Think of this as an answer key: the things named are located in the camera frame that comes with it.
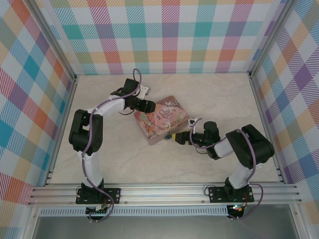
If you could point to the small blue padlock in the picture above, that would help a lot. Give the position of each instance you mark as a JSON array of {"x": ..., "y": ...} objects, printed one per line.
[{"x": 168, "y": 136}]

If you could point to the pink illustrated tin box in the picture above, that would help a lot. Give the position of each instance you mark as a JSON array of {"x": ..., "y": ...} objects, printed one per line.
[{"x": 162, "y": 119}]

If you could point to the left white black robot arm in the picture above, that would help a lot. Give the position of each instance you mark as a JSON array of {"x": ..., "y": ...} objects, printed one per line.
[{"x": 86, "y": 129}]

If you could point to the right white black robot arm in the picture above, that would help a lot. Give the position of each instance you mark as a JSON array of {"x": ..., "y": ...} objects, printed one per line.
[{"x": 251, "y": 147}]

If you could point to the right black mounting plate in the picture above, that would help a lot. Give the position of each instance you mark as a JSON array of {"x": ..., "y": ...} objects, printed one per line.
[{"x": 216, "y": 194}]

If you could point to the black mounting plate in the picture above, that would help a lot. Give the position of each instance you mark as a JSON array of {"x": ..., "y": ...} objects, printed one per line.
[
  {"x": 216, "y": 194},
  {"x": 114, "y": 194}
]

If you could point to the small lit controller board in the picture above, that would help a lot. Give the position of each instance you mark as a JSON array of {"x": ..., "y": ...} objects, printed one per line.
[{"x": 236, "y": 208}]

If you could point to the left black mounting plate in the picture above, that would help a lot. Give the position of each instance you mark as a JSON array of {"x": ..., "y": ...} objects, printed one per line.
[{"x": 114, "y": 194}]

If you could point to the green connector board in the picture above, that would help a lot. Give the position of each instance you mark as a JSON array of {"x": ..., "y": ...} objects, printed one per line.
[{"x": 98, "y": 210}]

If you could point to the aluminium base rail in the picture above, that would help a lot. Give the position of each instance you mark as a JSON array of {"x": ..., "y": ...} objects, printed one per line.
[{"x": 162, "y": 193}]

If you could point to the aluminium side rail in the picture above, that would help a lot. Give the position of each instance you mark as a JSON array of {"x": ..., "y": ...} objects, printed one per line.
[
  {"x": 63, "y": 124},
  {"x": 265, "y": 124}
]

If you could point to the aluminium frame post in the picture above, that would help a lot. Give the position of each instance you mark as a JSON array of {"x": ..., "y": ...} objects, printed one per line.
[
  {"x": 271, "y": 37},
  {"x": 53, "y": 39}
]

